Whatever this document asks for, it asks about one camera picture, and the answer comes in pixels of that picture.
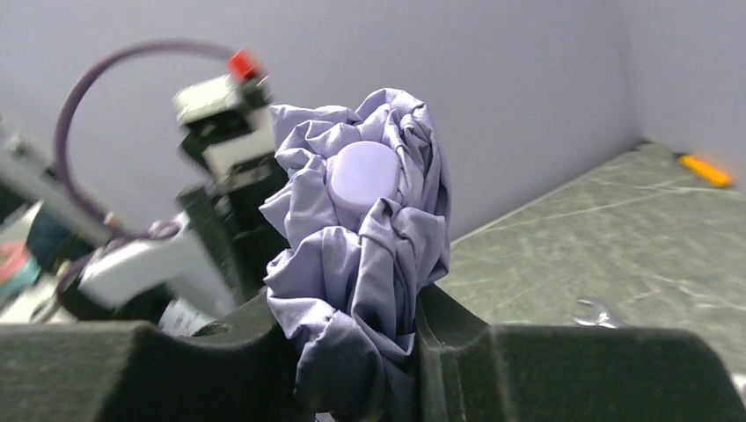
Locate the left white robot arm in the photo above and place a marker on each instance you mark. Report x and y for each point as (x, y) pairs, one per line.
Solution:
(205, 261)

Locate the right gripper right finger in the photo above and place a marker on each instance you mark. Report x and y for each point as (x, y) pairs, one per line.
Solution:
(456, 375)

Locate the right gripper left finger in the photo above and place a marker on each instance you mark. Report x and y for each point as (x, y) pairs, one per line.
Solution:
(247, 367)

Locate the silver open-end wrench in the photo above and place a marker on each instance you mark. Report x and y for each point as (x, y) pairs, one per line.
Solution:
(600, 314)

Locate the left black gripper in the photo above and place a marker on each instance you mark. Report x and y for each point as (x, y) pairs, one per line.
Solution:
(226, 217)

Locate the lilac umbrella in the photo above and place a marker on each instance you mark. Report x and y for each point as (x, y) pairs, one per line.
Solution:
(345, 288)

